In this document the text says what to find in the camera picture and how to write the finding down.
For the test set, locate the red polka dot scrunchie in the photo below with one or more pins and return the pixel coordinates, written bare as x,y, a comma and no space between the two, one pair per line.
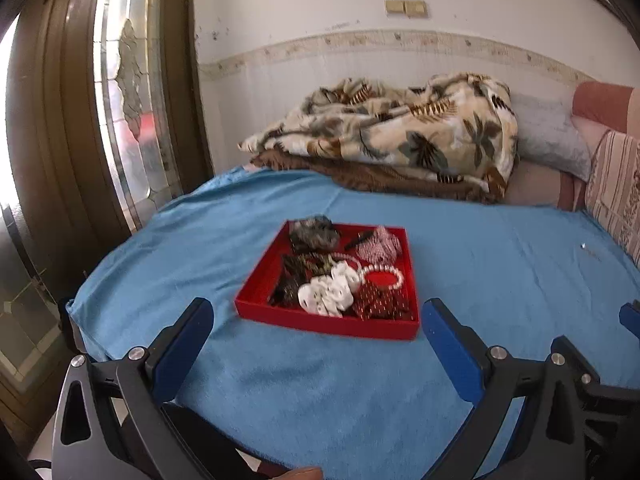
385,302

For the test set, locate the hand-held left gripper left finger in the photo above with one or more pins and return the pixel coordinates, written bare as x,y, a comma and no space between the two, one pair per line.
182,345

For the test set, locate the beige wall switch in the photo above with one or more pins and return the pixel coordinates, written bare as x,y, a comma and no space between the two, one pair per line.
395,6
416,8

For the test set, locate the grey and black scrunchie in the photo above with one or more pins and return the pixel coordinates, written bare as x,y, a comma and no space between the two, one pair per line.
312,232

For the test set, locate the black hair claw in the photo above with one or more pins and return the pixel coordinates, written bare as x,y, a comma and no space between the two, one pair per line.
295,270

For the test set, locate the striped cushion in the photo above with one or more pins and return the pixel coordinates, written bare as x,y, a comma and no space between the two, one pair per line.
620,180

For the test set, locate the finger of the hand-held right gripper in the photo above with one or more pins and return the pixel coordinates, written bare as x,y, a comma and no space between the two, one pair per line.
631,316

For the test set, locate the red tray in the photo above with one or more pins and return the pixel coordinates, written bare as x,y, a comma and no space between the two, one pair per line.
320,322

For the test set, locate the stained glass wooden door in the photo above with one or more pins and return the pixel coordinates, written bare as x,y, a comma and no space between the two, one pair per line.
140,110

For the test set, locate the red plaid scrunchie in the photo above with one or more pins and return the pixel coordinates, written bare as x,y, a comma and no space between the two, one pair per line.
380,247

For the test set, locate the pink bed sheet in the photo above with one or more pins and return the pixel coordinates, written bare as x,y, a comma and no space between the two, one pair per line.
535,185

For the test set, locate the leaf print blanket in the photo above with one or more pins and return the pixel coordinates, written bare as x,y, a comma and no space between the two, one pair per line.
400,135

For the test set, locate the white pillow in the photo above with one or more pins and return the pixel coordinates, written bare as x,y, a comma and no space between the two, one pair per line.
545,135

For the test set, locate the brown ruffled blanket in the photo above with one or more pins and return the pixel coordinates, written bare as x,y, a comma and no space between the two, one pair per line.
350,175

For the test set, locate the white and black scrunchie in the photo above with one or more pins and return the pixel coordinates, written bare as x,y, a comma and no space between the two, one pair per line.
325,292

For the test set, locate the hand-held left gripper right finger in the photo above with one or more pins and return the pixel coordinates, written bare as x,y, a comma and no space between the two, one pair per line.
452,345

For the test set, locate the blue blanket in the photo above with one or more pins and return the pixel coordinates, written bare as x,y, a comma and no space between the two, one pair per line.
500,260

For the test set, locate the pink cushion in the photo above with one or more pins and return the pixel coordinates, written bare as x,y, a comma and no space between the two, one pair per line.
605,100

